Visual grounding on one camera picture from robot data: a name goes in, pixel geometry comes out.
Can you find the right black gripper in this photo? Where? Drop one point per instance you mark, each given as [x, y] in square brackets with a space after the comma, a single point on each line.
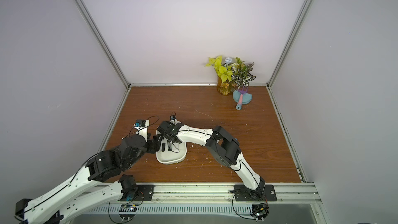
[171, 135]

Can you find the pink purple toy rake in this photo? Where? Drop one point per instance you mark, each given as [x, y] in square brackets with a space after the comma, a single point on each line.
[242, 91]

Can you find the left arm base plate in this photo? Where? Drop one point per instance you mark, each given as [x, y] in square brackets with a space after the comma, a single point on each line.
[143, 192]

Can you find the amber vase with plants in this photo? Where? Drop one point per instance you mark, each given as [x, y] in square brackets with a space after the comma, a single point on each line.
[233, 73]

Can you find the right controller board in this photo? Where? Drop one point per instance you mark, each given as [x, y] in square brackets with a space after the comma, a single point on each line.
[260, 211]

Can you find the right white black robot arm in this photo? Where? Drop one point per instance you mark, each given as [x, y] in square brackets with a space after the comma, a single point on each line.
[225, 150]

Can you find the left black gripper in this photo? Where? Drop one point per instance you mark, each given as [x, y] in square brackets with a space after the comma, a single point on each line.
[154, 147]

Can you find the controller board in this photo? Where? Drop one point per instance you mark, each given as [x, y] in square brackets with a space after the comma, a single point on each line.
[127, 212]
[260, 211]

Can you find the left controller board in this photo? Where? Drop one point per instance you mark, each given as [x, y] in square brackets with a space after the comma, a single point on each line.
[127, 212]

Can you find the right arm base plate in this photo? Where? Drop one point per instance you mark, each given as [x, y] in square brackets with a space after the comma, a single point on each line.
[268, 193]

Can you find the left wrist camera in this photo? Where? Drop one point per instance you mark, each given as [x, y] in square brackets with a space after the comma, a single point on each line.
[141, 127]

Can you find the white plastic storage box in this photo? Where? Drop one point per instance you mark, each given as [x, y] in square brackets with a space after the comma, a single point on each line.
[177, 154]

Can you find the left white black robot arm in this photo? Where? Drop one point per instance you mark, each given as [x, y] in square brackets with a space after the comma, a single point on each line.
[100, 180]

